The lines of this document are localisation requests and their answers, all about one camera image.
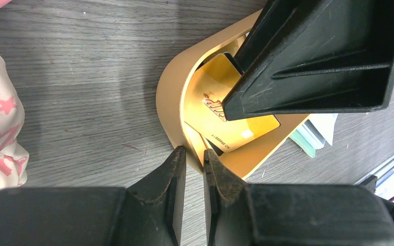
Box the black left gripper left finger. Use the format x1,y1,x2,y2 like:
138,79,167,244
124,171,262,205
0,146,186,245

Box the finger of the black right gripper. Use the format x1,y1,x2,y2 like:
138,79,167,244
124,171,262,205
222,1,394,120

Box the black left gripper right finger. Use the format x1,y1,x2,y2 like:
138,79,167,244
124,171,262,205
203,149,394,245

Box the green card holder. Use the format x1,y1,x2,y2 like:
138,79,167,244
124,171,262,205
289,113,338,158

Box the gold credit card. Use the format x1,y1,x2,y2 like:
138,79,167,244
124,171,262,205
183,53,281,153

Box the yellow oval dish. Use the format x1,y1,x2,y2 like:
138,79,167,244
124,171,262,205
156,11,309,179

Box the aluminium frame rail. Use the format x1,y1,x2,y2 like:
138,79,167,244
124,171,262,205
355,155,394,193

